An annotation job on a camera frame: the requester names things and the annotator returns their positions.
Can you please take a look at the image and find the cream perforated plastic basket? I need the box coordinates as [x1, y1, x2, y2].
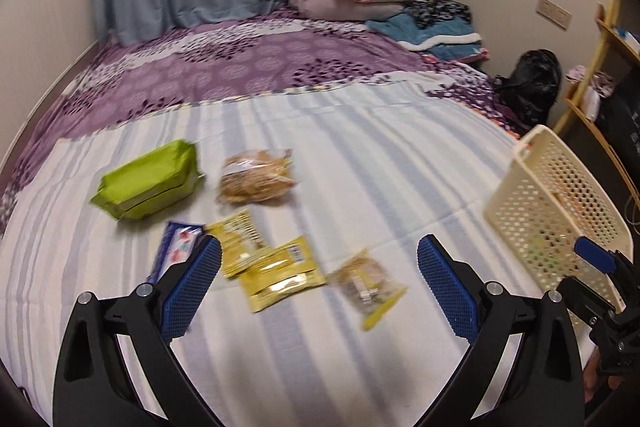
[482, 124, 632, 308]

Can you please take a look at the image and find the white cloth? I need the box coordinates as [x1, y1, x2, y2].
[582, 87, 602, 122]

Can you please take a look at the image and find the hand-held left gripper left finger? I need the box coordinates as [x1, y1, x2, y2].
[52, 234, 223, 427]

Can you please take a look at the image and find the leopard print cloth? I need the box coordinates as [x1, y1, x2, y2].
[402, 0, 473, 30]

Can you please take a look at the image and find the small yellow snack packet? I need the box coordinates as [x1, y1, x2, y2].
[205, 209, 273, 278]
[237, 236, 328, 314]

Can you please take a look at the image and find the black handbag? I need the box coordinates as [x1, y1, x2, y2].
[494, 49, 562, 132]

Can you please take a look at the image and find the pink cloth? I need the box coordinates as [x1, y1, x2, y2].
[567, 66, 614, 98]

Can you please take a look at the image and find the long green biscuit packet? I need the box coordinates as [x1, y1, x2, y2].
[89, 139, 206, 223]

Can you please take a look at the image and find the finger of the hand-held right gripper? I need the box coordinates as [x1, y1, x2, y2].
[574, 237, 636, 290]
[556, 277, 615, 325]

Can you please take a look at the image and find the black shopping bag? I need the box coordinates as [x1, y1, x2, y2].
[597, 72, 640, 180]

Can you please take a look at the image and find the purple floral bedsheet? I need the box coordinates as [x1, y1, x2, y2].
[0, 7, 526, 228]

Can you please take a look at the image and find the white wardrobe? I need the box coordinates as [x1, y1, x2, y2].
[0, 0, 101, 142]

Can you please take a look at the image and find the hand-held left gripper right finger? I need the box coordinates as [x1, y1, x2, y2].
[417, 234, 586, 427]

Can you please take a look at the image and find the wooden shelf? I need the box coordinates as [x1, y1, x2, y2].
[552, 0, 640, 198]

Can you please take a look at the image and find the small clear cookie bag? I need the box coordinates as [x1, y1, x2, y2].
[327, 248, 408, 332]

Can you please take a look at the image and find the lavender pillow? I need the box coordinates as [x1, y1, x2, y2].
[289, 0, 408, 24]

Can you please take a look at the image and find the navy packet with striped edge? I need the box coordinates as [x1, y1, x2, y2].
[145, 221, 206, 285]

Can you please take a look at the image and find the wall socket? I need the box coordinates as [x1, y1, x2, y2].
[536, 0, 572, 30]

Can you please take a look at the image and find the clear bag of crackers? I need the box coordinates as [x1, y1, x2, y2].
[216, 149, 297, 208]

